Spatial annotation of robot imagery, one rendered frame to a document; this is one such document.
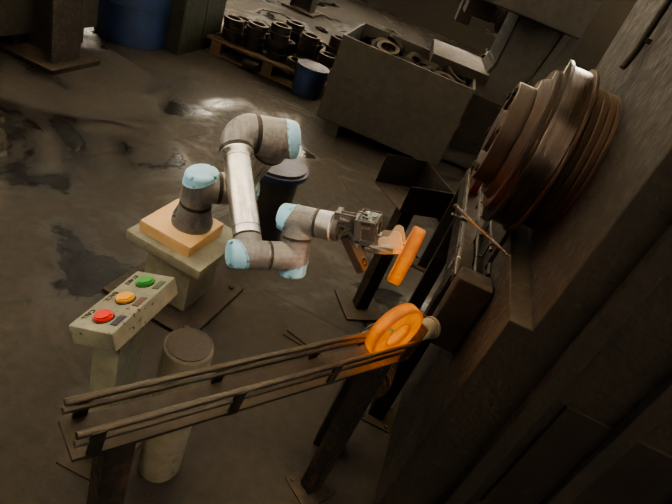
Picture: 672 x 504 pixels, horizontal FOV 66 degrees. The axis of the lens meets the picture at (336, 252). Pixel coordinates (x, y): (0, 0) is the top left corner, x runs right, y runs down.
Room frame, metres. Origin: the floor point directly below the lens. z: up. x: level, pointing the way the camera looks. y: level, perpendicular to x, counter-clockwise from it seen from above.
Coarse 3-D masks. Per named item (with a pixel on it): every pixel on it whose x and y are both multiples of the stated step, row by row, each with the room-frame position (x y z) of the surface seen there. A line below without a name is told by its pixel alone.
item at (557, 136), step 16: (576, 80) 1.37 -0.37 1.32; (592, 80) 1.39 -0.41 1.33; (560, 96) 1.32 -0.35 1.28; (576, 96) 1.32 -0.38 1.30; (560, 112) 1.28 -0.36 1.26; (576, 112) 1.29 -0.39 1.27; (544, 128) 1.28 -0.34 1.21; (560, 128) 1.26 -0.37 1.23; (576, 128) 1.26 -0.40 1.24; (544, 144) 1.24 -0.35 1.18; (560, 144) 1.24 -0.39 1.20; (528, 160) 1.24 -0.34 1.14; (544, 160) 1.23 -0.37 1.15; (560, 160) 1.23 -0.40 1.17; (528, 176) 1.23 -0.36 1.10; (544, 176) 1.23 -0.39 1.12; (512, 192) 1.23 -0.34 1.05; (528, 192) 1.23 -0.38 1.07; (496, 208) 1.28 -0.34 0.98; (512, 208) 1.26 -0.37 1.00; (528, 208) 1.25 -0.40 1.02; (512, 224) 1.30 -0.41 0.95
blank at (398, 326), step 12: (396, 312) 0.96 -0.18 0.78; (408, 312) 0.97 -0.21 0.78; (420, 312) 1.01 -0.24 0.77; (384, 324) 0.94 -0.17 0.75; (396, 324) 0.95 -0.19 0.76; (408, 324) 0.99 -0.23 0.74; (420, 324) 1.03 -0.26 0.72; (372, 336) 0.93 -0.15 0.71; (384, 336) 0.93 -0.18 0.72; (396, 336) 1.00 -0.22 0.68; (408, 336) 1.01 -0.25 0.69; (372, 348) 0.92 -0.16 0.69; (384, 348) 0.95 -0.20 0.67
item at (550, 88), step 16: (544, 80) 1.46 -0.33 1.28; (560, 80) 1.40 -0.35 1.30; (544, 96) 1.37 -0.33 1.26; (544, 112) 1.30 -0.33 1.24; (528, 128) 1.31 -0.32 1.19; (528, 144) 1.27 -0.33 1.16; (512, 160) 1.29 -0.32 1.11; (496, 176) 1.32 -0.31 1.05; (512, 176) 1.26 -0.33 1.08; (496, 192) 1.31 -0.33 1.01
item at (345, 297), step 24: (384, 168) 2.05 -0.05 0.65; (408, 168) 2.11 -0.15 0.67; (432, 168) 2.10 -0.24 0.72; (384, 192) 1.96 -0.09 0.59; (408, 192) 1.82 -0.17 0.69; (432, 192) 1.87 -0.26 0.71; (408, 216) 1.94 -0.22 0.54; (432, 216) 1.90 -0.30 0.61; (384, 264) 1.94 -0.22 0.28; (360, 288) 1.96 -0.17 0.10; (360, 312) 1.91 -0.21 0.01
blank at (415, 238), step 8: (416, 232) 1.12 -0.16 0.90; (424, 232) 1.14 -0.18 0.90; (408, 240) 1.09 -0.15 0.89; (416, 240) 1.10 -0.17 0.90; (408, 248) 1.08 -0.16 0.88; (416, 248) 1.08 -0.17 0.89; (400, 256) 1.07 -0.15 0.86; (408, 256) 1.07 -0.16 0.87; (400, 264) 1.06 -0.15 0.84; (408, 264) 1.06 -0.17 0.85; (392, 272) 1.06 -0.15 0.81; (400, 272) 1.06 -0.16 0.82; (392, 280) 1.07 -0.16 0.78; (400, 280) 1.06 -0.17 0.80
